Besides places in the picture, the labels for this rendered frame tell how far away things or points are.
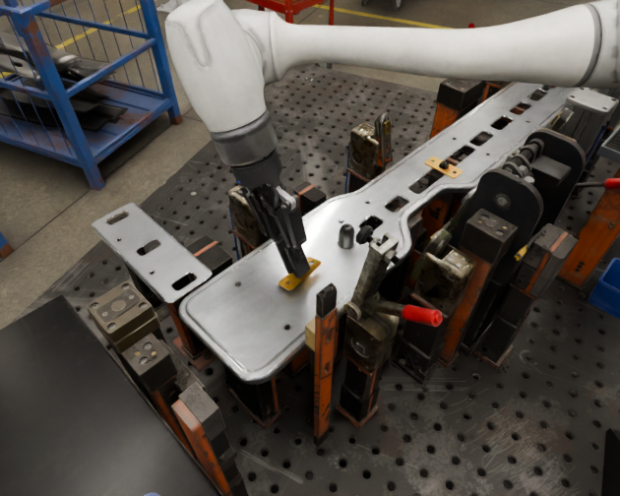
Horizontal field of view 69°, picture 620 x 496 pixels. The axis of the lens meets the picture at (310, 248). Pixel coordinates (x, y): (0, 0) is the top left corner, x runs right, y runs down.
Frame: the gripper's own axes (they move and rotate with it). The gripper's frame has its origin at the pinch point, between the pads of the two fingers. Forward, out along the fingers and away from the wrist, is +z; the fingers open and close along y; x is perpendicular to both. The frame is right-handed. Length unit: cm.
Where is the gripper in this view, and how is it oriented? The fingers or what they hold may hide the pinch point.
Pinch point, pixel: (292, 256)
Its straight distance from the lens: 80.0
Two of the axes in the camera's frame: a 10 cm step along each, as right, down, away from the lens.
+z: 2.9, 7.7, 5.7
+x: -6.9, 5.8, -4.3
